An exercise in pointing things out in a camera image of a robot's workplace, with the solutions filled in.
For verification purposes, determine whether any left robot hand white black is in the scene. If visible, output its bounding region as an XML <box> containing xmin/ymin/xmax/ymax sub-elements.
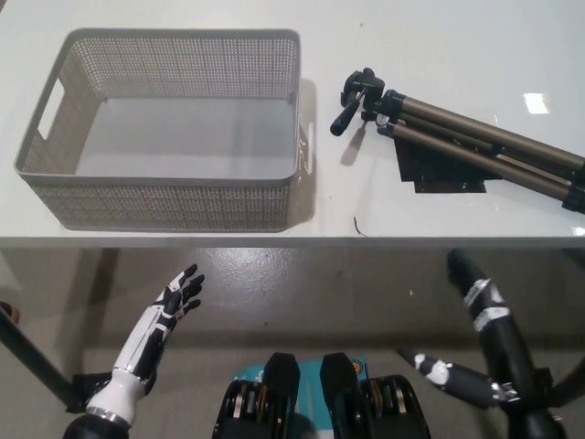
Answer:
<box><xmin>112</xmin><ymin>263</ymin><xmax>206</xmax><ymax>397</ymax></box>

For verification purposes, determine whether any bronze and black camera tripod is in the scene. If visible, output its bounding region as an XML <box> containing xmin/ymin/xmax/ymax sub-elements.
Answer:
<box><xmin>329</xmin><ymin>67</ymin><xmax>585</xmax><ymax>213</ymax></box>

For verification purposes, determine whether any black tape patch on desk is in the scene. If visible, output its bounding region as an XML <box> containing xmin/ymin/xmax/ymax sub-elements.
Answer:
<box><xmin>394</xmin><ymin>133</ymin><xmax>486</xmax><ymax>196</ymax></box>

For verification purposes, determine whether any dark metal table leg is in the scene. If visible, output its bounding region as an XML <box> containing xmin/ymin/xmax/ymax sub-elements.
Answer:
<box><xmin>0</xmin><ymin>301</ymin><xmax>77</xmax><ymax>409</ymax></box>

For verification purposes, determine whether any grey perforated plastic basket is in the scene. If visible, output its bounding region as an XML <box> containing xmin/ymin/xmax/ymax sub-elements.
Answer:
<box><xmin>12</xmin><ymin>27</ymin><xmax>317</xmax><ymax>233</ymax></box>

